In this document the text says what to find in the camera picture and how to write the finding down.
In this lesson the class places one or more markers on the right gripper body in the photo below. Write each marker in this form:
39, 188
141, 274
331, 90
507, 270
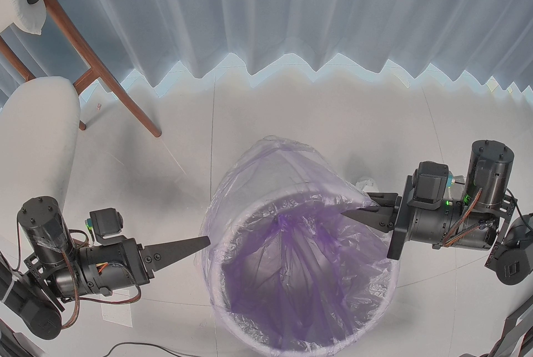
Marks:
433, 228

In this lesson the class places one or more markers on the wooden chair white cushions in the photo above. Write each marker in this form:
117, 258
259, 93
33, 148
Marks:
37, 130

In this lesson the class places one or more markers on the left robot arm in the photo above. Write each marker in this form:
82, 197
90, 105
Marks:
41, 222

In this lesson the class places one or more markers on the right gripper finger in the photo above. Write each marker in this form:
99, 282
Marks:
381, 220
389, 199

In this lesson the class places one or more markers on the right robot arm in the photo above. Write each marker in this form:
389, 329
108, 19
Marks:
491, 172

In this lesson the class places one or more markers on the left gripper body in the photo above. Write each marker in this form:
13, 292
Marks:
116, 263

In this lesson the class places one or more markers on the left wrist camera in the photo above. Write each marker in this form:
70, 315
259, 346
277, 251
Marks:
106, 222

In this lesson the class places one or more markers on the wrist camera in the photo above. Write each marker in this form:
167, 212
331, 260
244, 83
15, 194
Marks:
106, 222
431, 180

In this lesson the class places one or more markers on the white trash bin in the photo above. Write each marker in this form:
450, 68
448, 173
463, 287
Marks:
245, 330

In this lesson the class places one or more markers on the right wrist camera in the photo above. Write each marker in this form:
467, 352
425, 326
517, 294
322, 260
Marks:
431, 180

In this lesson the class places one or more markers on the purple plastic bag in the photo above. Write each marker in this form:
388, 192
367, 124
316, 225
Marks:
291, 247

